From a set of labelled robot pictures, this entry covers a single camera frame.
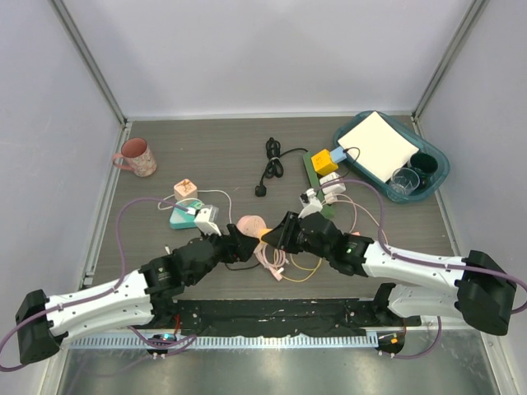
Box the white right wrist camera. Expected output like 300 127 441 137
298 188 323 219

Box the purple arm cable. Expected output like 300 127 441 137
0 197 198 369
316 179 527 297

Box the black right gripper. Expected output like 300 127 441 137
263 211 332 260

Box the light blue charger plug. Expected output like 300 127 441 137
330 147 347 164

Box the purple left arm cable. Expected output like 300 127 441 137
0 197 198 369

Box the pink floral mug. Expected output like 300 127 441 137
111 137 157 178

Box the white cube adapter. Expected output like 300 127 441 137
319 172 346 204

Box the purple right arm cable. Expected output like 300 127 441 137
316 179 527 297

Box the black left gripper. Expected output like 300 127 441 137
188 223 259 286

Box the dark green cup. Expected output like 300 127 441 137
408 151 439 184

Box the black power cord with plug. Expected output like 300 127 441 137
254 137 309 198

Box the white cable duct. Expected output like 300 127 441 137
69 332 378 350

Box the teal plastic tray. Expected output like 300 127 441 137
333 110 450 204

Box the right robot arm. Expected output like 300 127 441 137
259 212 516 336

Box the pink round socket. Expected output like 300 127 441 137
236 215 267 239

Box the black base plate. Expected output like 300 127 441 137
136 298 422 337

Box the black usb cable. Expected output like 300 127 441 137
224 146 362 272

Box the clear glass cup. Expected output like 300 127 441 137
389 167 421 196

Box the yellow cube socket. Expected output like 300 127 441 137
311 149 338 176

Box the yellow cable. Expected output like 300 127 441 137
282 253 324 283

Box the white usb cable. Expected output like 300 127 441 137
157 189 236 256

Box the teal triangular socket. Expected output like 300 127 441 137
169 199 203 230

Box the white paper pad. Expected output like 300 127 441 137
338 111 419 183

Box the peach cube socket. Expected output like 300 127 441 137
173 179 198 206

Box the pink cable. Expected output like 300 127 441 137
253 193 388 284

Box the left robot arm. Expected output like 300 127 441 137
15 224 259 365

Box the green power strip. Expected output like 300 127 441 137
302 151 335 220

